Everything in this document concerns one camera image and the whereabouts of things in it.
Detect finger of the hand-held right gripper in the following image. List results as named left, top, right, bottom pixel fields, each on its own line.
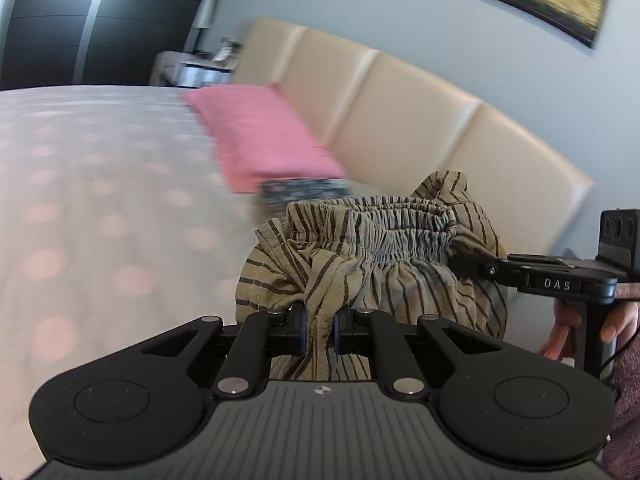
left=450, top=253, right=523, bottom=292

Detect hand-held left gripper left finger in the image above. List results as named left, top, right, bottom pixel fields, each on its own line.
left=100, top=305, right=307, bottom=400

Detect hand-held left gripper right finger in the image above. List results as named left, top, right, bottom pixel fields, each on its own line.
left=333, top=306, right=541, bottom=400

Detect beige striped pants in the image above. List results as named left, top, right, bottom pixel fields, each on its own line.
left=235, top=170, right=510, bottom=383

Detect person's right forearm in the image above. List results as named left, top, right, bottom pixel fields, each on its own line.
left=602, top=332, right=640, bottom=480

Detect person's right hand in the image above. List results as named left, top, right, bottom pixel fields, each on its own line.
left=540, top=302, right=640, bottom=361

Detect dark patterned pillow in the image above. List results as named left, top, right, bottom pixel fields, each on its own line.
left=257, top=176, right=351, bottom=218

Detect beige padded headboard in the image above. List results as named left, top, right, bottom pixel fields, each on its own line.
left=232, top=16, right=598, bottom=361

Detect pink pillow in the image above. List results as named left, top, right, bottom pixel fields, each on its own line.
left=181, top=82, right=351, bottom=195

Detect white nightstand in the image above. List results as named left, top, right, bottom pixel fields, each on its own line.
left=150, top=50, right=238, bottom=87

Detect dark sliding wardrobe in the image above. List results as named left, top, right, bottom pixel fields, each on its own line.
left=0, top=0, right=221, bottom=91

